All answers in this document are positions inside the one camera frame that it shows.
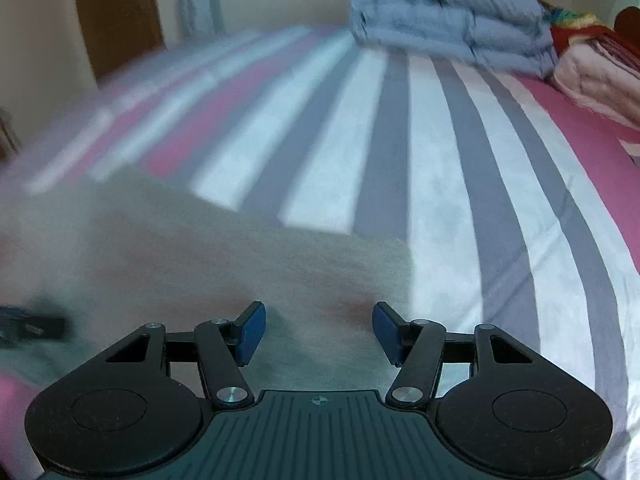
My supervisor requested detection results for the folded blue-grey quilt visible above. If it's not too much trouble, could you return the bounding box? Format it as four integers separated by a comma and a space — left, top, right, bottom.
348, 0, 558, 79

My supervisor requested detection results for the striped pink grey bedsheet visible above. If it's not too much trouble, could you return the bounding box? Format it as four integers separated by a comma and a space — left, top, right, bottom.
1, 26, 639, 479

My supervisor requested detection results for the brown wooden door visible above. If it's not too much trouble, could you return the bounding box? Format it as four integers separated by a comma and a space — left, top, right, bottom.
75, 0, 165, 81

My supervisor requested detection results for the colourful red blanket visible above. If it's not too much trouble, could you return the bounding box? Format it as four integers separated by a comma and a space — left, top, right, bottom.
540, 0, 639, 55

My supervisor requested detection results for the folded pink blanket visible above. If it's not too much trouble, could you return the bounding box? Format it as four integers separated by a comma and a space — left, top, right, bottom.
550, 34, 639, 130

